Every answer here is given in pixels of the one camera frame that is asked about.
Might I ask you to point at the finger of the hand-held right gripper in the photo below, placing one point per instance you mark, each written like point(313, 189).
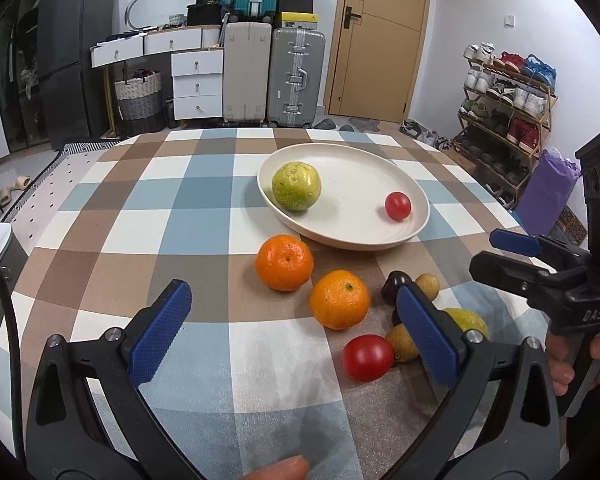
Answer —
point(505, 270)
point(517, 242)

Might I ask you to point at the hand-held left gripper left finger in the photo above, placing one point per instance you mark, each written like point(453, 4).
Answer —
point(160, 330)

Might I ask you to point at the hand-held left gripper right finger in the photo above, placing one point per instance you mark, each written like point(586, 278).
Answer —
point(430, 335)

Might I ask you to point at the dark purple plum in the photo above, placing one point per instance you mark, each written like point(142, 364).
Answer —
point(396, 316)
point(392, 282)

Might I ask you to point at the yellow-green guava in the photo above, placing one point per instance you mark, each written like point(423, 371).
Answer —
point(467, 320)

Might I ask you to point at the red tomato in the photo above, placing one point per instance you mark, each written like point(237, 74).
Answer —
point(397, 206)
point(367, 357)

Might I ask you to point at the orange mandarin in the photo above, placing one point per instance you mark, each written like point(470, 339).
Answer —
point(284, 262)
point(340, 300)

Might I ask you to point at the cream round plate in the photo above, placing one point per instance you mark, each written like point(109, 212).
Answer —
point(350, 195)

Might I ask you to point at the green guava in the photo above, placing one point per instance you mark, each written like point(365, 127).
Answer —
point(296, 185)

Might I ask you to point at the person's right forearm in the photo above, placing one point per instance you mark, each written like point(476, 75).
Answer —
point(595, 445)

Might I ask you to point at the person's right hand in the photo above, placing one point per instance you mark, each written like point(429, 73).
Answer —
point(560, 365)

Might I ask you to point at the person's left hand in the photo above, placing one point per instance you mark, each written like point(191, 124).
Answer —
point(280, 470)

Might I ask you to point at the patterned doormat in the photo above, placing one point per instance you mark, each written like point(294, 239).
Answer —
point(572, 225)

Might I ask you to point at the purple bag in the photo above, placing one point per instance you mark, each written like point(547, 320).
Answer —
point(550, 190)

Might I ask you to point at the wooden shoe rack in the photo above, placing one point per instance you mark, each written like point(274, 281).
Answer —
point(547, 110)

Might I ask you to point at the checkered tablecloth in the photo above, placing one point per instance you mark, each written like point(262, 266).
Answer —
point(205, 200)

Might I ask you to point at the shoes on floor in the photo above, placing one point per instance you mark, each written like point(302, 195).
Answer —
point(425, 135)

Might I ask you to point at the rows of shoes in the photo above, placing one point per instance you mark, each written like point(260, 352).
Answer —
point(522, 100)

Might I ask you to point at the grey cabinet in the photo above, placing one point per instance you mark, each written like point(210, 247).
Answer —
point(2, 255)

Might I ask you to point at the patterned floor rug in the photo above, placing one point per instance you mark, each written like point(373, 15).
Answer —
point(55, 170)

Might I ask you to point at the beige slippers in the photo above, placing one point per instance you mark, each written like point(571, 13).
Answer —
point(15, 190)

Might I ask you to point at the grey white wicker basket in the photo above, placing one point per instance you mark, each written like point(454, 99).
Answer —
point(139, 102)

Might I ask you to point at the wooden door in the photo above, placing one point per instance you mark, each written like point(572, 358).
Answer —
point(380, 60)

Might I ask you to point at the white drawer cabinet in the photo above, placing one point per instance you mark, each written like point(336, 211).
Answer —
point(197, 85)

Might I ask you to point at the beige suitcase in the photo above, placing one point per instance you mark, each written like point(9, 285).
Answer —
point(246, 75)

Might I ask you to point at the silver suitcase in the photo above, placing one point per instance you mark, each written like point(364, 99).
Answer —
point(296, 80)

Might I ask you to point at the glass door wardrobe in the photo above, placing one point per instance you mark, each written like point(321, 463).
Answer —
point(20, 85)

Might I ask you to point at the black refrigerator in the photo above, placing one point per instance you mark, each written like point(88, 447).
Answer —
point(75, 35)

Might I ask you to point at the yellow black shoe box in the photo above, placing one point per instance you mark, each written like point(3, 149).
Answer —
point(297, 20)

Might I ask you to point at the black storage box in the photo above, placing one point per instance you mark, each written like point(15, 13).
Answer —
point(205, 15)

